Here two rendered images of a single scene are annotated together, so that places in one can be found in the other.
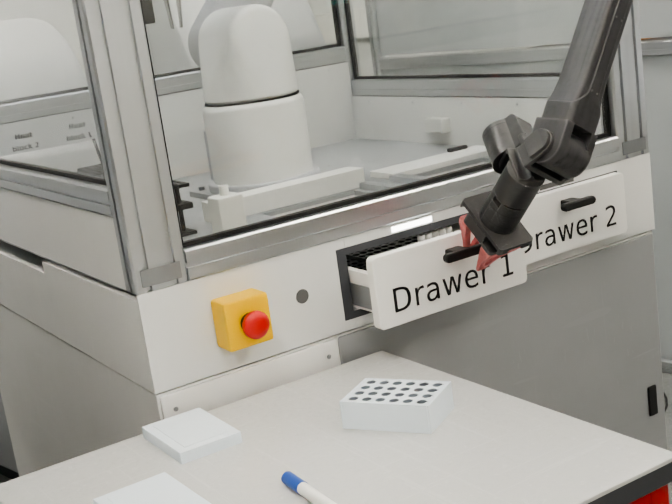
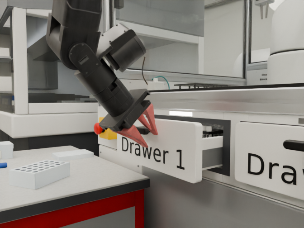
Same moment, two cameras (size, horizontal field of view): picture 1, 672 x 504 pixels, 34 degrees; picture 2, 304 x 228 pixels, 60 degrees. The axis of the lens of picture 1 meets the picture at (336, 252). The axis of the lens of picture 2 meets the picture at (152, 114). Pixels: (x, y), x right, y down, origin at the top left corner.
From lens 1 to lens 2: 1.76 m
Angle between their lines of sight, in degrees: 84
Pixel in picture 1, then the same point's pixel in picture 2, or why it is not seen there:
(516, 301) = (252, 216)
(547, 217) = (288, 152)
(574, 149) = (52, 40)
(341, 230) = not seen: hidden behind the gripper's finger
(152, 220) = not seen: hidden behind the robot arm
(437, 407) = (16, 176)
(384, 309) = (118, 145)
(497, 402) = (24, 198)
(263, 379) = (119, 159)
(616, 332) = not seen: outside the picture
